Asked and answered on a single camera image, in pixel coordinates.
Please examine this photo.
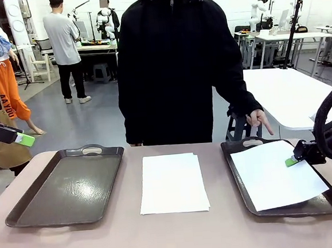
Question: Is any man in white T-shirt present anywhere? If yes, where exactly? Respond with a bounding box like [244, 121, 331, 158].
[41, 0, 92, 107]

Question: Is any white robot with black joints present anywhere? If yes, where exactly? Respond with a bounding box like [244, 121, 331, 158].
[67, 6, 83, 48]

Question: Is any grey plastic stool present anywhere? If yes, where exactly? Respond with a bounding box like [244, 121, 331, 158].
[92, 62, 112, 85]

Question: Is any tall white air conditioner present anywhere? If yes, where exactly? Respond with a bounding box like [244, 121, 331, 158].
[3, 0, 32, 48]

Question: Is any person's left hand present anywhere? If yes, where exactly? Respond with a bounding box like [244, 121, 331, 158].
[244, 108, 275, 138]

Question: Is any white computer monitor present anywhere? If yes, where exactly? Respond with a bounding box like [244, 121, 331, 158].
[277, 9, 291, 31]

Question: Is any white A4 paper sheet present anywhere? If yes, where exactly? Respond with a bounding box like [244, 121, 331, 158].
[229, 136, 331, 214]

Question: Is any green tray with food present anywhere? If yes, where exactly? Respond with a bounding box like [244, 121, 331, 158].
[80, 38, 111, 48]

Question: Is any white A4 paper stack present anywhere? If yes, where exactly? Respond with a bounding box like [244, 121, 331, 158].
[136, 151, 212, 217]

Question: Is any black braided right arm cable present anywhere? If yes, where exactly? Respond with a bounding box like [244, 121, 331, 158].
[308, 82, 332, 164]

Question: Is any large white table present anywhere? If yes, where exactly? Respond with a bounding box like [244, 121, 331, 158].
[242, 62, 332, 135]

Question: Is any tall black tripod pole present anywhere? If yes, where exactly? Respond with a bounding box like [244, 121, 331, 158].
[277, 0, 309, 70]

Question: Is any black floor stand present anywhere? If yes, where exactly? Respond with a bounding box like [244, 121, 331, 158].
[14, 47, 45, 91]

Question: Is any white humanoid robot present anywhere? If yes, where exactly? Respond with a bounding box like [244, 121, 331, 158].
[95, 7, 118, 45]

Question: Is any mannequin with orange trousers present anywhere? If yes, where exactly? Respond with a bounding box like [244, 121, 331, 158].
[0, 10, 45, 139]

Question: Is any man in black coat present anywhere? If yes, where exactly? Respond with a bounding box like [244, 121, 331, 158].
[94, 0, 122, 41]

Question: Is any black mesh office chair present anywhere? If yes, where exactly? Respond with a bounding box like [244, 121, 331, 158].
[34, 38, 54, 66]

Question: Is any black stool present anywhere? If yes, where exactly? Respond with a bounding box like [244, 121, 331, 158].
[224, 109, 260, 143]

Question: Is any white wooden chair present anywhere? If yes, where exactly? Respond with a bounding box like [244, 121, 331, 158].
[29, 54, 53, 83]

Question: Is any person in black jacket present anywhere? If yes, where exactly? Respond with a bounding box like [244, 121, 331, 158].
[110, 0, 267, 150]

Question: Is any light wooden work table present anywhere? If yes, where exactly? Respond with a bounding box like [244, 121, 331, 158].
[76, 42, 122, 81]

